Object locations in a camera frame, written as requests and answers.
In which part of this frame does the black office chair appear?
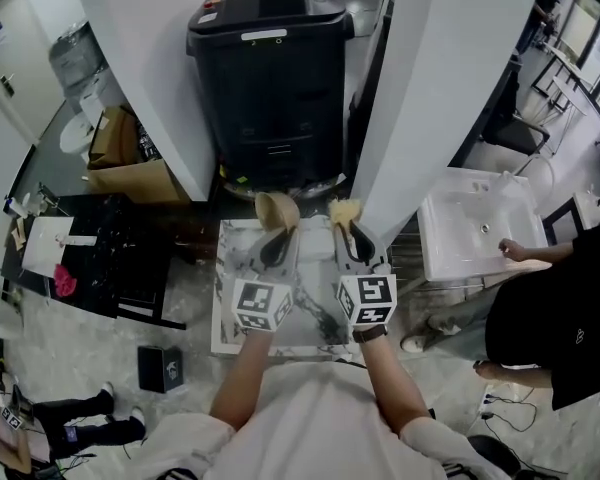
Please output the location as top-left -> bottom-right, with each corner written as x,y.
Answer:
481,66 -> 552,158

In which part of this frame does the white frame table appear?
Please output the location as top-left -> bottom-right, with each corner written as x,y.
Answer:
531,42 -> 600,120

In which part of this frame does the black speckled low table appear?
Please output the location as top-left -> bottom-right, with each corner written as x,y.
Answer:
0,193 -> 188,331

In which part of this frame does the clear hose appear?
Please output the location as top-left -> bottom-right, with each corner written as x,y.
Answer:
515,154 -> 557,215

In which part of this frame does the white flat tray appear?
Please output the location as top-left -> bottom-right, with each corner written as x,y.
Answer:
21,215 -> 77,273

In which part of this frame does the beige bowl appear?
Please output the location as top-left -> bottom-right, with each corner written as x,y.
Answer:
254,191 -> 302,232

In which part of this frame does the dark wristwatch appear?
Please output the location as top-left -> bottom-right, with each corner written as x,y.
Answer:
351,324 -> 389,345

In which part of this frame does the wrapped water jug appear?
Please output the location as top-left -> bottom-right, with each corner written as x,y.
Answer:
48,19 -> 112,103

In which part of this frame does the brown cardboard box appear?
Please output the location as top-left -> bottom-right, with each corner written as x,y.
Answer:
86,105 -> 192,205

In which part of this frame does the pink cloth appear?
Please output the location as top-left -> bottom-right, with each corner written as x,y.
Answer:
53,263 -> 81,299

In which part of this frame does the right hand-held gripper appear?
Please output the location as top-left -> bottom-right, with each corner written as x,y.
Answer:
332,220 -> 399,327

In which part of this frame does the person's right forearm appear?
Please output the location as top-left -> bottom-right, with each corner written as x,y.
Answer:
357,335 -> 432,435

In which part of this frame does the white sink basin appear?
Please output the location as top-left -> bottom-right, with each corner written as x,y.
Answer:
416,167 -> 552,283

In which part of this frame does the white power strip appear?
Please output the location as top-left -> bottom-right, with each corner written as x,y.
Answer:
479,384 -> 499,420

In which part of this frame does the large black machine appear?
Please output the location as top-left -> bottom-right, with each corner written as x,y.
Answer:
185,0 -> 357,200

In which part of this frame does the person's left forearm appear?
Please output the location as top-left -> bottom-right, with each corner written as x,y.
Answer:
208,326 -> 277,433

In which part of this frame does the person's white shirt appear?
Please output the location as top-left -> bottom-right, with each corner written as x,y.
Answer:
142,361 -> 514,480

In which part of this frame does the yellow scrubbing sponge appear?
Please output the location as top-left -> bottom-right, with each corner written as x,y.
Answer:
328,198 -> 364,227

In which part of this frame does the black box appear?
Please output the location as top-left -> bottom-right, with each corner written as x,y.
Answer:
136,344 -> 187,395

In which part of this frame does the black round stool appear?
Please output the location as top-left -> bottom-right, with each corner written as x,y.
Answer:
466,434 -> 522,480

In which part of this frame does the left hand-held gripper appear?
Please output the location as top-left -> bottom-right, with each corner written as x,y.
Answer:
229,226 -> 301,334

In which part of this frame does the white door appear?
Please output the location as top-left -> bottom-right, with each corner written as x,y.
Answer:
0,0 -> 67,145

